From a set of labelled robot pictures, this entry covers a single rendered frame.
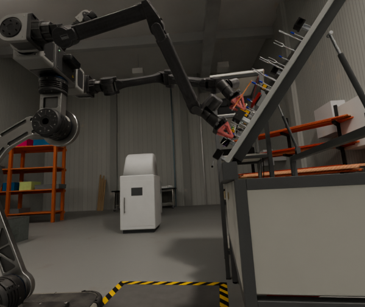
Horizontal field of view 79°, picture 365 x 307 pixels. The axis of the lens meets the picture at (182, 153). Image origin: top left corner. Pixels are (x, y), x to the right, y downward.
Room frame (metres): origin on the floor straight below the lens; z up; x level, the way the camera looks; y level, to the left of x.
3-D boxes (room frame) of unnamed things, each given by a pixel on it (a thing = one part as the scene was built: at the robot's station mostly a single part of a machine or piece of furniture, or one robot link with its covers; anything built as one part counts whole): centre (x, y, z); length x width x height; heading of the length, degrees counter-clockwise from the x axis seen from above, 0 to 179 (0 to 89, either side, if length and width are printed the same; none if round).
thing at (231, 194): (1.11, -0.24, 0.60); 0.55 x 0.03 x 0.39; 171
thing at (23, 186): (6.87, 5.15, 1.29); 2.86 x 0.78 x 2.59; 88
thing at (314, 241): (1.34, -0.57, 0.60); 1.17 x 0.58 x 0.40; 171
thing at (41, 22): (0.83, 0.55, 1.45); 0.09 x 0.08 x 0.12; 178
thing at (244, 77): (2.27, -0.60, 0.92); 0.61 x 0.51 x 1.85; 171
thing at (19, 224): (3.92, 3.39, 0.43); 0.91 x 0.71 x 0.86; 90
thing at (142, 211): (4.62, 0.88, 0.78); 0.79 x 0.67 x 1.55; 177
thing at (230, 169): (1.39, -0.26, 0.83); 1.18 x 0.06 x 0.06; 171
